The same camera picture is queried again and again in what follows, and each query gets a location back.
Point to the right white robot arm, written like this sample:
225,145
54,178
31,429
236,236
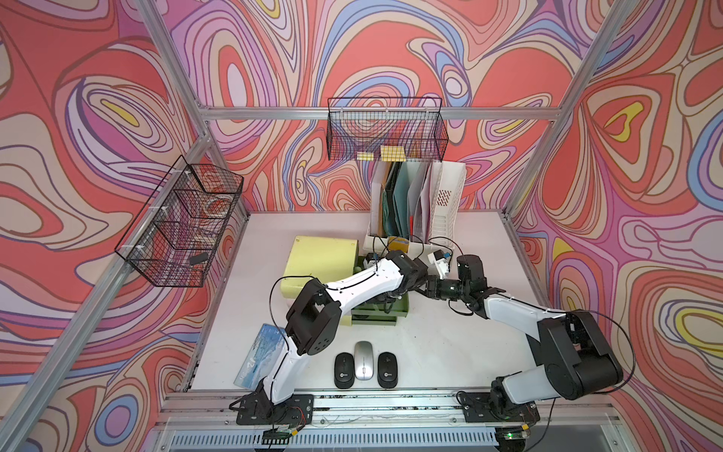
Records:
572,356

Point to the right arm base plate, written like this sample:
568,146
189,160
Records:
487,407

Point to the black Lecoo mouse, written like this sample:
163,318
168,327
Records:
344,370
387,370

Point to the silver computer mouse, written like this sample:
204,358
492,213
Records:
364,359

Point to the blue plastic package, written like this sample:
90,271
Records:
261,357

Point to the pink folder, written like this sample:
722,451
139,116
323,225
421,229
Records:
423,205

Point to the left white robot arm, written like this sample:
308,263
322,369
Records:
313,319

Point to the green drawer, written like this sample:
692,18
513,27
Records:
380,311

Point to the aluminium front rail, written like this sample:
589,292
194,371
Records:
398,420

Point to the teal folder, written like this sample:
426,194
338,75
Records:
405,177

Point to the left black wire basket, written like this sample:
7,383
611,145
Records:
174,240

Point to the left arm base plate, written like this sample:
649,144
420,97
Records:
255,409

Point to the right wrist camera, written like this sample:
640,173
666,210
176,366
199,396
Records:
439,262

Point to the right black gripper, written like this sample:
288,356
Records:
432,286

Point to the black wire basket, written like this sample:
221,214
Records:
365,123
174,240

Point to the back black wire basket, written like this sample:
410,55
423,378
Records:
365,123

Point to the yellow-green drawer cabinet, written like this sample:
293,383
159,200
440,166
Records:
326,258

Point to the white file organizer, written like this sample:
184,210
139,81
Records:
414,205

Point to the green folder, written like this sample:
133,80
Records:
389,211

